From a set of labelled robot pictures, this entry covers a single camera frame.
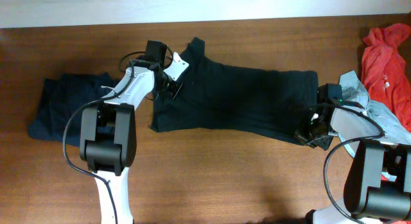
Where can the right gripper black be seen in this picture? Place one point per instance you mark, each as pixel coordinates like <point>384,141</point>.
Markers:
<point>301,134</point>

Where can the black t-shirt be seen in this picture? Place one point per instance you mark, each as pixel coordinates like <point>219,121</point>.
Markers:
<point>219,96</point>

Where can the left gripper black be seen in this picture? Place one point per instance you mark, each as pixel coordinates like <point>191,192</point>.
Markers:
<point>173,92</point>

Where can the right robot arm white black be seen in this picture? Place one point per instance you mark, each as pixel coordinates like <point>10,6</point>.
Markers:
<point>377,188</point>

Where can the red t-shirt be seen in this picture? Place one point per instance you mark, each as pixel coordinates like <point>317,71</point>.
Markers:
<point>383,70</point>

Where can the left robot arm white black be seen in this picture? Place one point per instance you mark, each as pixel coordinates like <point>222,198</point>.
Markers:
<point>108,141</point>

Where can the light blue grey garment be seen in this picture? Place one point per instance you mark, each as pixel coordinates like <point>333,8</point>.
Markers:
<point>372,111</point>

